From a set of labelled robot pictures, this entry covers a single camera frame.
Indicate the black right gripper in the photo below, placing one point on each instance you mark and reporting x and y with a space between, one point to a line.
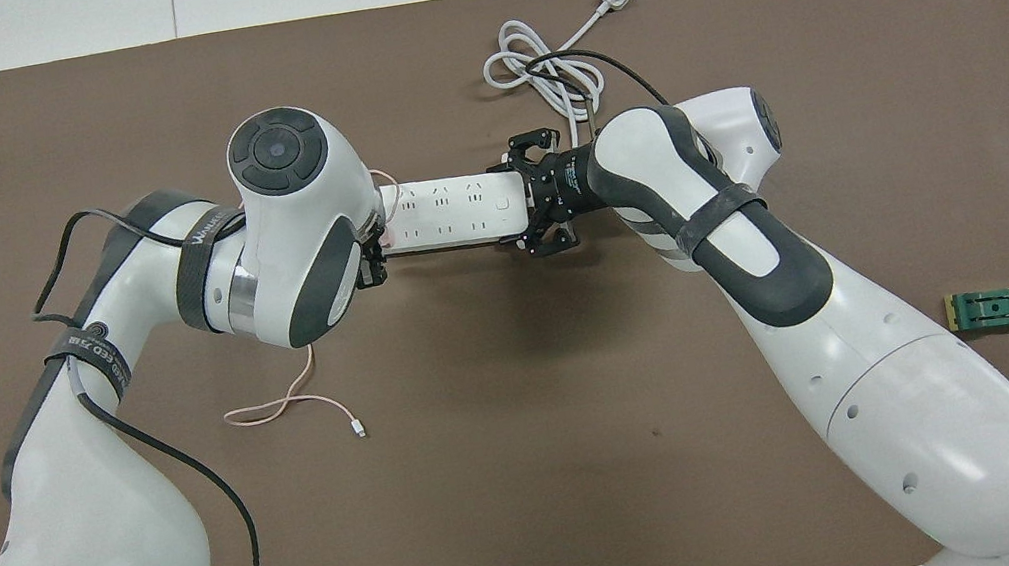
570 186

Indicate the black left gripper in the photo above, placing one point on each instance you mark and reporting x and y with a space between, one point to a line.
373 268

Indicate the pink charger adapter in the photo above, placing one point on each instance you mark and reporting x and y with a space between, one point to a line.
388 237

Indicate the white power strip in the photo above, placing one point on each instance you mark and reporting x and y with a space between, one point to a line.
453 212

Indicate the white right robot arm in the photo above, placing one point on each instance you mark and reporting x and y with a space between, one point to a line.
921 419

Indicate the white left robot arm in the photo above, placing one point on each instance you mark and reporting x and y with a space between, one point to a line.
101 549

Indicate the brown table mat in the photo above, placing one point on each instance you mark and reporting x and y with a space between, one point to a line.
589 432

